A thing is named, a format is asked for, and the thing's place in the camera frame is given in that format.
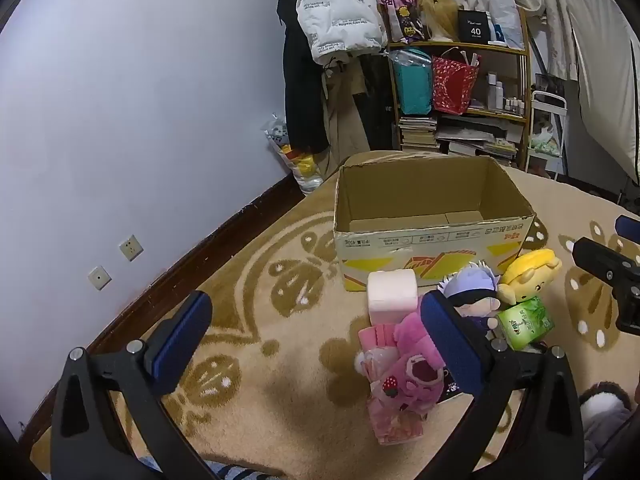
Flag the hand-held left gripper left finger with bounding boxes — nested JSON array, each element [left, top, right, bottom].
[[50, 290, 216, 480]]

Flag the white wall socket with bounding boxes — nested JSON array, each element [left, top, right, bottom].
[[88, 265, 112, 291], [118, 234, 144, 262]]

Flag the row of small bottles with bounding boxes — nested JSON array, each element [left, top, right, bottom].
[[487, 74, 526, 113]]

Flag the wooden shelf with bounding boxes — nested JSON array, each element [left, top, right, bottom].
[[382, 7, 533, 171]]

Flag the pink swirl roll plush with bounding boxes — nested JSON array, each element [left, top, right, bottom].
[[366, 268, 418, 326]]

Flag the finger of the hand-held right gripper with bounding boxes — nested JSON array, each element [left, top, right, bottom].
[[616, 215, 640, 248], [572, 237, 640, 291]]

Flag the dark small packet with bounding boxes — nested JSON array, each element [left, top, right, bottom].
[[437, 370, 468, 403]]

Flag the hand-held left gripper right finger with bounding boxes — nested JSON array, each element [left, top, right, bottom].
[[420, 291, 586, 480]]

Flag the stack of books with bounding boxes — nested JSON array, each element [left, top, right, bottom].
[[398, 116, 441, 151]]

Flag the white paper bag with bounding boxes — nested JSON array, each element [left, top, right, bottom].
[[487, 0, 523, 46]]

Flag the blonde wig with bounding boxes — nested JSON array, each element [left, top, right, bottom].
[[419, 0, 463, 41]]

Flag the pink bear plush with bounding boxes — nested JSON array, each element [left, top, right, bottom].
[[355, 312, 448, 413]]

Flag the printed cardboard box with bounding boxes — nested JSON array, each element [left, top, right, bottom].
[[332, 150, 537, 293]]

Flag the black box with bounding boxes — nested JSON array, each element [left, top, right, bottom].
[[457, 9, 490, 42]]

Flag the green and white packets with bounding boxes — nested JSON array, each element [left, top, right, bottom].
[[530, 125, 561, 156]]

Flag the beige patterned rug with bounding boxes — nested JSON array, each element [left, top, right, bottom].
[[30, 155, 640, 480]]

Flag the pink tissue packet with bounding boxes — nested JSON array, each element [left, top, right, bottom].
[[359, 324, 426, 446]]

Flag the teal bag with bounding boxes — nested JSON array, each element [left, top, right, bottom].
[[391, 49, 433, 116]]

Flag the pink and black patterned bag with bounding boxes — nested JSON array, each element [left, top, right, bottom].
[[378, 0, 431, 43]]

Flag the red patterned bag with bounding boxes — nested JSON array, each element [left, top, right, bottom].
[[431, 49, 480, 115]]

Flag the pile of papers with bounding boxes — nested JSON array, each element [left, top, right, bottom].
[[435, 115, 521, 161]]

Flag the person's grey trousers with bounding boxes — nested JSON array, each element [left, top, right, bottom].
[[582, 410, 640, 480]]

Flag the person's striped clothing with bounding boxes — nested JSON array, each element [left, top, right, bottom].
[[135, 455, 281, 480]]

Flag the clear plastic bag of toys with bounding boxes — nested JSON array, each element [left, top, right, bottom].
[[265, 112, 326, 193]]

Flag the purple-haired doll plush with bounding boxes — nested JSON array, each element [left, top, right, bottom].
[[437, 260, 501, 341]]

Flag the yellow plush toy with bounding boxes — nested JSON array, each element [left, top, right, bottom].
[[495, 248, 563, 306]]

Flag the white puffer jacket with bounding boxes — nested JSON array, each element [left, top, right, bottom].
[[295, 0, 388, 66]]

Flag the white metal cart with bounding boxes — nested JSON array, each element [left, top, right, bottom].
[[522, 91, 568, 181]]

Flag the beige hanging garment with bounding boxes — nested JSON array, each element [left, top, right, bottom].
[[320, 55, 373, 181]]

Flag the green tissue pack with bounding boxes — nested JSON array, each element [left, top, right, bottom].
[[496, 296, 556, 351]]

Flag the black hanging coat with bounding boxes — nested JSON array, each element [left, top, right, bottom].
[[276, 0, 331, 153]]

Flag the black hanging garment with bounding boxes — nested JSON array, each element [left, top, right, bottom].
[[357, 52, 401, 151]]

